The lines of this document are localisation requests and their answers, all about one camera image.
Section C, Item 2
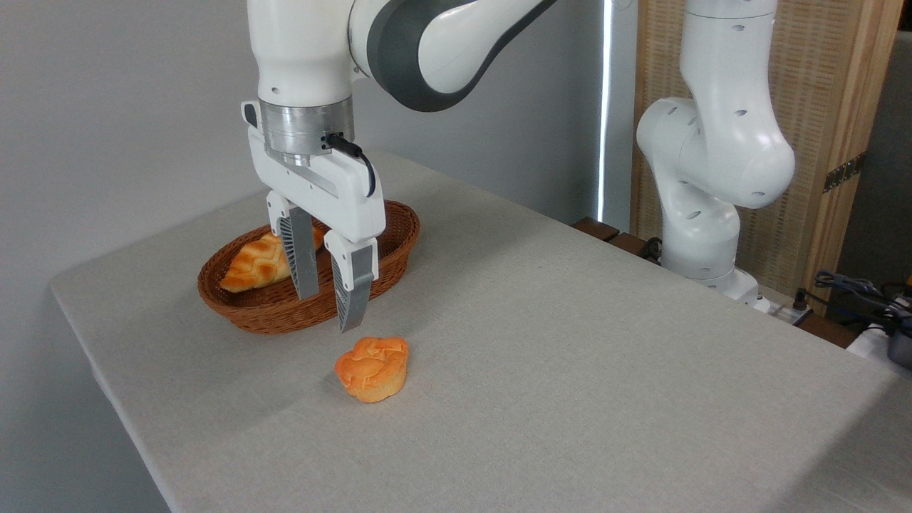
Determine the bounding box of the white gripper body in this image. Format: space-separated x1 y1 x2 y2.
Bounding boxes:
242 101 388 244

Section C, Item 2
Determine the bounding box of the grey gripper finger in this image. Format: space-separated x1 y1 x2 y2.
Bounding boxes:
266 190 321 301
324 229 380 334

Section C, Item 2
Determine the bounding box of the round orange bread bun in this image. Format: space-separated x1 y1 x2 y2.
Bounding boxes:
334 336 410 404

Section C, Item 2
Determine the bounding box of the braided croissant bread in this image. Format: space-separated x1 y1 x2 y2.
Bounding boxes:
219 227 328 294

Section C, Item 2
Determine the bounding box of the brown wicker oval basket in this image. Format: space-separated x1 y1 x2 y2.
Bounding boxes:
197 199 421 336

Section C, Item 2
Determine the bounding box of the grey tablecloth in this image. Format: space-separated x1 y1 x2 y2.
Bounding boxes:
49 150 912 513

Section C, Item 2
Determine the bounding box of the dark brown wooden block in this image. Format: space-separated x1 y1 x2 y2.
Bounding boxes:
572 217 621 242
797 312 860 349
607 232 663 266

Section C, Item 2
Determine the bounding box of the wooden rattan screen panel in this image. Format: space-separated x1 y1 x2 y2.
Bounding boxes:
631 0 905 316

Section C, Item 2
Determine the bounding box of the dark metal hinge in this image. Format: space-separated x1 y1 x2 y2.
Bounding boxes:
822 151 867 194

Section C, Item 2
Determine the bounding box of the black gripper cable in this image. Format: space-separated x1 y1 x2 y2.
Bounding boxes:
323 133 377 198

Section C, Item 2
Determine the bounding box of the black cable bundle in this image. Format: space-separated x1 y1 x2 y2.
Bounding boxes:
793 269 912 336

